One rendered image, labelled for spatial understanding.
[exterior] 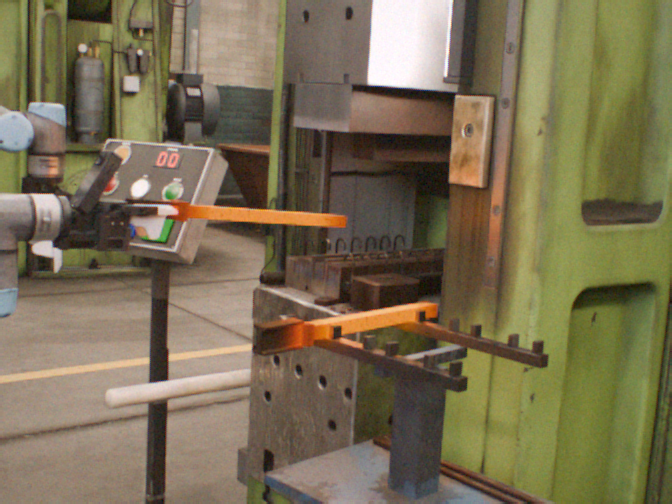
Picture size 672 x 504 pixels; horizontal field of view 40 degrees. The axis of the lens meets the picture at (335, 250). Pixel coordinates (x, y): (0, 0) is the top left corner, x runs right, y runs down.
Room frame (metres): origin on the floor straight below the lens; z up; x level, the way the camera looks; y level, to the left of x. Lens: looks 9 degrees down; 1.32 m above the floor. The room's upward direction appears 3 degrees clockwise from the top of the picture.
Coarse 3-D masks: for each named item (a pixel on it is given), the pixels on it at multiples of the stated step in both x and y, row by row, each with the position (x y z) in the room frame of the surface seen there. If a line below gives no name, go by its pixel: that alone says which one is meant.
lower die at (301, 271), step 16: (304, 256) 1.98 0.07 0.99; (384, 256) 2.00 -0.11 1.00; (400, 256) 2.02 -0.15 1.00; (416, 256) 2.05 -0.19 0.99; (288, 272) 2.01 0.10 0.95; (304, 272) 1.96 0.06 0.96; (320, 272) 1.92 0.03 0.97; (336, 272) 1.87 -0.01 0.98; (368, 272) 1.91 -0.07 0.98; (304, 288) 1.96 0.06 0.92; (320, 288) 1.91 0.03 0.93; (336, 288) 1.87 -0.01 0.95; (432, 288) 2.02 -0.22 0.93
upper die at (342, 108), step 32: (320, 96) 1.94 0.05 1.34; (352, 96) 1.86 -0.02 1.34; (384, 96) 1.91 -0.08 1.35; (416, 96) 1.97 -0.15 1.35; (448, 96) 2.02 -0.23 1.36; (320, 128) 1.94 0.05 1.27; (352, 128) 1.87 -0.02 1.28; (384, 128) 1.92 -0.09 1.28; (416, 128) 1.97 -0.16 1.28; (448, 128) 2.03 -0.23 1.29
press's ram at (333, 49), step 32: (288, 0) 2.05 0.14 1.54; (320, 0) 1.96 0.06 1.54; (352, 0) 1.87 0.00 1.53; (384, 0) 1.84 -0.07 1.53; (416, 0) 1.89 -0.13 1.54; (448, 0) 1.93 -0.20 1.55; (288, 32) 2.05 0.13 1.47; (320, 32) 1.95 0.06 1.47; (352, 32) 1.87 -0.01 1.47; (384, 32) 1.84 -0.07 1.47; (416, 32) 1.89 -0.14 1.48; (448, 32) 1.95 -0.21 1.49; (288, 64) 2.04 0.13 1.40; (320, 64) 1.95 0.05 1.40; (352, 64) 1.86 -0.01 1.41; (384, 64) 1.85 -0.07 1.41; (416, 64) 1.90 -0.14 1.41
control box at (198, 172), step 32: (128, 160) 2.33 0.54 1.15; (160, 160) 2.28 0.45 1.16; (192, 160) 2.25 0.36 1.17; (224, 160) 2.29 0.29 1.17; (128, 192) 2.27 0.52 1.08; (160, 192) 2.23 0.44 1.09; (192, 192) 2.19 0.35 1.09; (192, 224) 2.18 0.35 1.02; (160, 256) 2.20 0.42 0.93; (192, 256) 2.18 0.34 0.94
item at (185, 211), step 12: (132, 204) 1.54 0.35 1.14; (144, 204) 1.55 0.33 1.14; (156, 204) 1.55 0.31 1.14; (168, 204) 1.57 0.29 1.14; (180, 204) 1.58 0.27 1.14; (168, 216) 1.57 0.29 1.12; (180, 216) 1.57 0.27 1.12; (192, 216) 1.59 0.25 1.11; (204, 216) 1.61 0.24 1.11; (216, 216) 1.62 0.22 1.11; (228, 216) 1.64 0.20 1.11; (240, 216) 1.66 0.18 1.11; (252, 216) 1.67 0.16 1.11; (264, 216) 1.69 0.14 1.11; (276, 216) 1.70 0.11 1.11; (288, 216) 1.72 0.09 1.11; (300, 216) 1.74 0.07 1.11; (312, 216) 1.76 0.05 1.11; (324, 216) 1.77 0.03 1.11; (336, 216) 1.79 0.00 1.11
